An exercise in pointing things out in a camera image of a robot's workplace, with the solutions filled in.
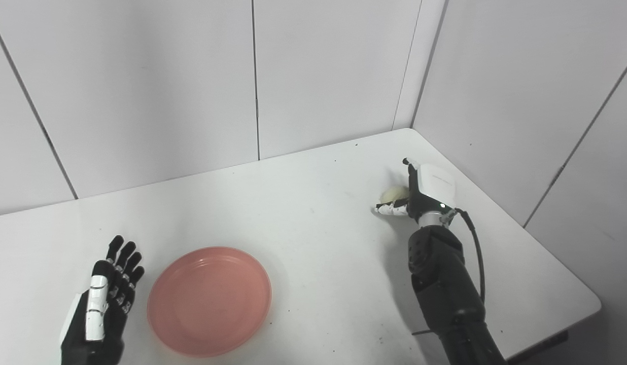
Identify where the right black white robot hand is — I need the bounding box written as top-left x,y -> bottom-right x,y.
374,158 -> 458,220

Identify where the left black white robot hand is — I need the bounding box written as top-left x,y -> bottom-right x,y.
60,235 -> 146,365

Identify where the white steamed bun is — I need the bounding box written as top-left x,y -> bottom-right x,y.
382,186 -> 410,204

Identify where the pink round plate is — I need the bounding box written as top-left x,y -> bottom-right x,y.
147,247 -> 272,358

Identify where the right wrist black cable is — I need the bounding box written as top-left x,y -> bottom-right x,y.
412,207 -> 487,337

